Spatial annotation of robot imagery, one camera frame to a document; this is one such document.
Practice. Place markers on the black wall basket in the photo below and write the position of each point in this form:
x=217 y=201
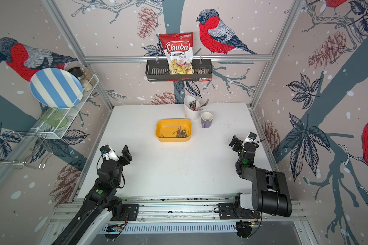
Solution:
x=158 y=71

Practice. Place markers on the white cutlery holder cup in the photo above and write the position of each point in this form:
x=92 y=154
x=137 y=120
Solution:
x=190 y=105

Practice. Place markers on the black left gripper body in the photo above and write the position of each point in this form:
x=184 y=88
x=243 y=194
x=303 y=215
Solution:
x=118 y=165

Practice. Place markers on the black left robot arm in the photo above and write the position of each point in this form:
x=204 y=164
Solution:
x=101 y=204

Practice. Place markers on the clear wire dish rack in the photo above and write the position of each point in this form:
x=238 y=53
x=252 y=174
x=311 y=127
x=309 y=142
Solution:
x=52 y=134

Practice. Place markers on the purple mug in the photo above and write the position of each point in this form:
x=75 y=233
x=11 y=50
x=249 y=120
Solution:
x=206 y=120

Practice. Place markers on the dark lid spice jar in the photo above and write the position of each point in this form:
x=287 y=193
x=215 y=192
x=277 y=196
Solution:
x=78 y=73

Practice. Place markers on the blue white striped plate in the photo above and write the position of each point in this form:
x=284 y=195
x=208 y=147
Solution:
x=56 y=88

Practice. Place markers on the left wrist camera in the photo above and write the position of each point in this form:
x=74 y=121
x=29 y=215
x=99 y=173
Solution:
x=108 y=153

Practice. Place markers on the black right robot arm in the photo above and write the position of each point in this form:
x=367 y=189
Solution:
x=269 y=192

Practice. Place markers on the red Chuba chips bag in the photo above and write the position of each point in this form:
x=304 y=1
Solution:
x=178 y=49

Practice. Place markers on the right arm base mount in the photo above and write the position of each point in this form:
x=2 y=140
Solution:
x=231 y=211

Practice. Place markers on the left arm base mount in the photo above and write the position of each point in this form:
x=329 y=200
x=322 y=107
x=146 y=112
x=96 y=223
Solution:
x=125 y=212

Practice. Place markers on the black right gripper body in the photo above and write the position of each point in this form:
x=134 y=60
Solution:
x=240 y=152

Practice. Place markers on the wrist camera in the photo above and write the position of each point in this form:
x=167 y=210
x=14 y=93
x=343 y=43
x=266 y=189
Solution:
x=250 y=138
x=108 y=153

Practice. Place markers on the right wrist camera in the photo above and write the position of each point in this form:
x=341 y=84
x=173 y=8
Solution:
x=250 y=138

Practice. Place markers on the yellow plastic storage box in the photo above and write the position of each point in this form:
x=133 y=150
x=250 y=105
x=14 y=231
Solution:
x=168 y=126

